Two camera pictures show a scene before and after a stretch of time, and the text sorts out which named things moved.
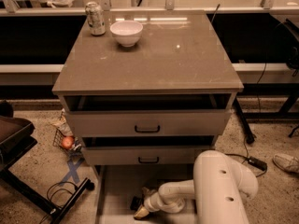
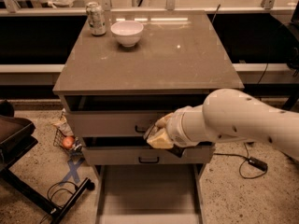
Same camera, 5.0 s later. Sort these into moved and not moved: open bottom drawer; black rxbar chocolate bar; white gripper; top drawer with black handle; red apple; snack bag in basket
Moved: black rxbar chocolate bar; white gripper
Not moved: top drawer with black handle; red apple; snack bag in basket; open bottom drawer
